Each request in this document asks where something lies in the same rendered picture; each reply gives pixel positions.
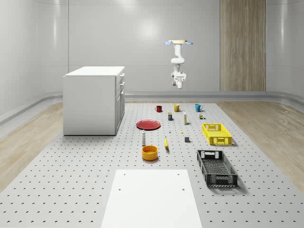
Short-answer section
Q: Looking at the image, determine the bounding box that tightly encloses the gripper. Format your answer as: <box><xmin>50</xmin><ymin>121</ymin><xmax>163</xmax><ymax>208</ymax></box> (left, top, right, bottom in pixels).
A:
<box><xmin>172</xmin><ymin>71</ymin><xmax>188</xmax><ymax>82</ymax></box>

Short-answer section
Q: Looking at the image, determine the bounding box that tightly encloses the red plate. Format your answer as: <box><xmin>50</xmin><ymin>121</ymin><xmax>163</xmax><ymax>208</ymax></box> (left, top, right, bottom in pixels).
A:
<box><xmin>136</xmin><ymin>119</ymin><xmax>162</xmax><ymax>131</ymax></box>

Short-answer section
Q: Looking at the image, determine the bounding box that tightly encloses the yellow basket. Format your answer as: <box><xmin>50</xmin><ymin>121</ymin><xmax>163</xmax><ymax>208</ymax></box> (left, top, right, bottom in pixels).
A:
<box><xmin>202</xmin><ymin>123</ymin><xmax>233</xmax><ymax>146</ymax></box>

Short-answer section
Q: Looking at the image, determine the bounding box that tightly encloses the yellow bowl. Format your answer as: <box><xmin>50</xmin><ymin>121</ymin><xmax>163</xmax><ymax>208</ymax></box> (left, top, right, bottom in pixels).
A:
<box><xmin>141</xmin><ymin>145</ymin><xmax>159</xmax><ymax>162</ymax></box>

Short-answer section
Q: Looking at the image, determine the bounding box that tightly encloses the white cabinet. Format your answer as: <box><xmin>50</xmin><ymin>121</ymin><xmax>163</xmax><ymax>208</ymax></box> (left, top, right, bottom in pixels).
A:
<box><xmin>63</xmin><ymin>66</ymin><xmax>126</xmax><ymax>136</ymax></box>

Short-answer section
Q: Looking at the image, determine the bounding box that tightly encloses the dark grey basket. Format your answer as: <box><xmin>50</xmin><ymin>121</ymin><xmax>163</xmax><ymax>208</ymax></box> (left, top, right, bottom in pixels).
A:
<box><xmin>196</xmin><ymin>150</ymin><xmax>239</xmax><ymax>189</ymax></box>

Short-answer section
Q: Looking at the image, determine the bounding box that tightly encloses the white board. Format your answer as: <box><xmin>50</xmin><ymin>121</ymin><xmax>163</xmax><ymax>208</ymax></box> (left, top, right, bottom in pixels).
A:
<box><xmin>100</xmin><ymin>169</ymin><xmax>203</xmax><ymax>228</ymax></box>

